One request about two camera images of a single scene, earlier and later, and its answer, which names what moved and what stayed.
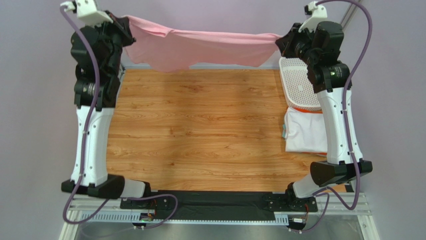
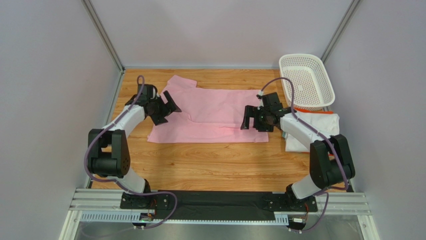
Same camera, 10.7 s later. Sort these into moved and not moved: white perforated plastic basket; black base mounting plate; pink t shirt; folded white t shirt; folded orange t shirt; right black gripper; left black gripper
Moved: right black gripper; pink t shirt; left black gripper
Not moved: folded orange t shirt; black base mounting plate; folded white t shirt; white perforated plastic basket
